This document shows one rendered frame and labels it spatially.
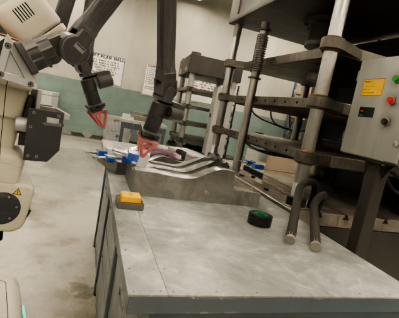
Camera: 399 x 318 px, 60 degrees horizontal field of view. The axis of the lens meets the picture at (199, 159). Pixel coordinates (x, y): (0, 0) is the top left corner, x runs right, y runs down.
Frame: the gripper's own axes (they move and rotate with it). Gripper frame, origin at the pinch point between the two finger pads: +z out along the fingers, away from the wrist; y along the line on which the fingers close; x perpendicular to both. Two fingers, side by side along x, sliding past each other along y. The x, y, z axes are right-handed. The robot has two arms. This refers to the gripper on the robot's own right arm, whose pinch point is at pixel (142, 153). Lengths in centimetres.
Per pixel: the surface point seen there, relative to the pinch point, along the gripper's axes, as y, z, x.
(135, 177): -8.6, 6.6, 0.8
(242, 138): 79, -5, -76
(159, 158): 26.0, 8.2, -14.4
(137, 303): -71, 5, 7
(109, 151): 34.8, 14.5, 6.8
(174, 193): -9.4, 8.3, -14.3
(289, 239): -44, -1, -40
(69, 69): 726, 85, 64
